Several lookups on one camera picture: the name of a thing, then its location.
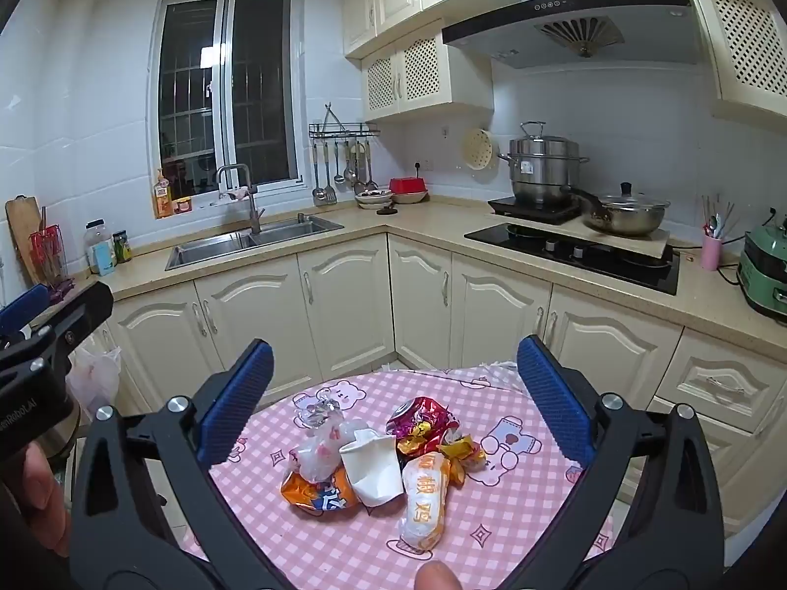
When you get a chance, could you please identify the white plastic bag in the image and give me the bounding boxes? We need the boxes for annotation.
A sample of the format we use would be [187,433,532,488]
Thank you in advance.
[289,418,370,484]

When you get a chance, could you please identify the clear jar with black lid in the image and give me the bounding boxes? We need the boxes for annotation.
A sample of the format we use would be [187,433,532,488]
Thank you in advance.
[85,219,118,276]

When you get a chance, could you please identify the orange bottle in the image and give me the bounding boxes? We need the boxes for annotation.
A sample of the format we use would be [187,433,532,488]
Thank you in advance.
[153,169,176,219]

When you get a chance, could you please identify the sliding window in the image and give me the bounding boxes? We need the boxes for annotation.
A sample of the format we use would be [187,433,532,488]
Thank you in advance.
[148,0,305,219]

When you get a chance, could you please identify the steel steamer pot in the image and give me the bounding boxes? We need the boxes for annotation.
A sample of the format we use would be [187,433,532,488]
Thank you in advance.
[498,121,588,210]

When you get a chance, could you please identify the black range hood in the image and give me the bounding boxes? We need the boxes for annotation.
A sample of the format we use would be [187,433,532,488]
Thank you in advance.
[441,0,702,70]

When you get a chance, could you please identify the clear plastic wrapper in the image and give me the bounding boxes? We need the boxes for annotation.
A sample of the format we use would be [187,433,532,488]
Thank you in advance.
[294,394,343,429]

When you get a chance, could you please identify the cream base cabinets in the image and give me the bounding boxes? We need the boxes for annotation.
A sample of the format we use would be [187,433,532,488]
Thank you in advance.
[101,230,787,542]

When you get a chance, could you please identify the red foil snack wrapper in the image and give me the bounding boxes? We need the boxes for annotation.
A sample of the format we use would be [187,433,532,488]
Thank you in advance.
[385,396,461,443]

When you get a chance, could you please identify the person's left hand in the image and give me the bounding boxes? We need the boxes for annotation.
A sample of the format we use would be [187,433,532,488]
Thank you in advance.
[23,441,72,558]

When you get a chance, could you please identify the large lattice door wall cabinet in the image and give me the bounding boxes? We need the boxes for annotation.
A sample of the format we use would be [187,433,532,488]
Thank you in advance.
[682,0,787,124]

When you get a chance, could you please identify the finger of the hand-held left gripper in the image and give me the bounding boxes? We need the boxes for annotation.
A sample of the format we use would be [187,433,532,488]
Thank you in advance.
[33,281,116,371]
[0,284,51,336]

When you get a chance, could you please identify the steel double sink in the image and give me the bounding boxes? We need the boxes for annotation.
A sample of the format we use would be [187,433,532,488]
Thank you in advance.
[165,212,345,271]

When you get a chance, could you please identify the crushed white paper cup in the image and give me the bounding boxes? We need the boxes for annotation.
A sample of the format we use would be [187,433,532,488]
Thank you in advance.
[339,429,407,508]

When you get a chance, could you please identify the black wall utensil rack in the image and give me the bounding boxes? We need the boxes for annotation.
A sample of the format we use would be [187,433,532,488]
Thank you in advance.
[308,104,381,139]

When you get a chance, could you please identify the beige board under pan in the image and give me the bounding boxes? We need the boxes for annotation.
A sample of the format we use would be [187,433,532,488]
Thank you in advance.
[553,218,674,260]

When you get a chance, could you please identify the pink checked tablecloth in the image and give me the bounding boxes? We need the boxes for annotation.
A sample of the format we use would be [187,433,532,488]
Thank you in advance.
[178,362,616,590]

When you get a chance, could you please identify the crimson gold candy wrapper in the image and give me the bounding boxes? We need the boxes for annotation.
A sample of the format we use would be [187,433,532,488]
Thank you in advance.
[396,421,444,457]

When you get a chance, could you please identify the black induction cooker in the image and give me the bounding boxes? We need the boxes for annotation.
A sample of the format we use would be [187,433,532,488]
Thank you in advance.
[487,195,585,226]

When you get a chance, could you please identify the green electric cooker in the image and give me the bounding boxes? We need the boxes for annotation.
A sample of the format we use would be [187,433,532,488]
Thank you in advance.
[736,224,787,321]

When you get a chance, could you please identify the yellow candy wrapper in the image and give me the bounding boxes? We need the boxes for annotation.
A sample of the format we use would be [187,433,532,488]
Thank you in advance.
[438,433,486,485]

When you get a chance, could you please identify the black glass gas hob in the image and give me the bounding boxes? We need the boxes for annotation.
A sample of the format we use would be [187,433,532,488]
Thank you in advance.
[464,221,680,296]

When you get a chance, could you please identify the cream round colander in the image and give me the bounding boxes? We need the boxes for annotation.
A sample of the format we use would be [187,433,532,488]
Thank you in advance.
[462,128,498,172]

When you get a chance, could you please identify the red transparent knife holder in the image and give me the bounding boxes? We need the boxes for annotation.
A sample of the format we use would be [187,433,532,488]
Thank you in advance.
[30,224,76,303]

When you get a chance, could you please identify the large cream cabinet drawer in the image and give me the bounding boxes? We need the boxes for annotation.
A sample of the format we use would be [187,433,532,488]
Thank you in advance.
[655,333,783,417]

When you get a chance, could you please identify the slotted steel turner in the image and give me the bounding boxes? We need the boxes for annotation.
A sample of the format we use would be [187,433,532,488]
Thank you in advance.
[312,143,338,207]

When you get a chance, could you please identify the orange white snack packet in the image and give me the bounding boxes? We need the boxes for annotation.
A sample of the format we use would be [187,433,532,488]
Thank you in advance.
[399,451,454,552]

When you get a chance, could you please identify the steel kitchen faucet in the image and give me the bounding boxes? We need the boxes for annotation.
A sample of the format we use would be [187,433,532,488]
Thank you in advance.
[215,164,267,236]

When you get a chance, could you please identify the orange blue snack packet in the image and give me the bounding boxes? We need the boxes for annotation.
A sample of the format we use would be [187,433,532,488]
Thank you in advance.
[281,466,361,514]

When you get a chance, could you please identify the steel pan with lid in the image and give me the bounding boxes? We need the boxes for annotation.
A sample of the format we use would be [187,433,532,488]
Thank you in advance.
[562,182,671,237]

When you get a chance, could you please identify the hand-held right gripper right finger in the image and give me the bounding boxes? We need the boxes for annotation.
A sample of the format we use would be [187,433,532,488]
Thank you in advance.
[492,335,726,590]

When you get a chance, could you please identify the medium cream cabinet drawer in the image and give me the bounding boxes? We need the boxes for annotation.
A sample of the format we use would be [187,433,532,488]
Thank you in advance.
[692,409,769,489]

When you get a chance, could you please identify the wooden cutting board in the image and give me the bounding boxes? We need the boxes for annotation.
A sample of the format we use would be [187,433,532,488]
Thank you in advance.
[6,195,47,287]

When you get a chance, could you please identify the thin hanging plastic bag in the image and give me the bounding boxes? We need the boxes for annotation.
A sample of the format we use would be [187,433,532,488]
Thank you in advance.
[66,347,122,422]

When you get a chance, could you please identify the person's right hand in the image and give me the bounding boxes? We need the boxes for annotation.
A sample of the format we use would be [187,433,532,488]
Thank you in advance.
[415,561,462,590]

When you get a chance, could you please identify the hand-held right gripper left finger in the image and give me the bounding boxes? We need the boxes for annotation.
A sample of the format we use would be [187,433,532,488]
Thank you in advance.
[70,338,290,590]

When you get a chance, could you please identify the small lattice door wall cabinet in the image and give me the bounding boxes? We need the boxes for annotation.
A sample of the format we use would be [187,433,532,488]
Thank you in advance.
[362,18,496,124]

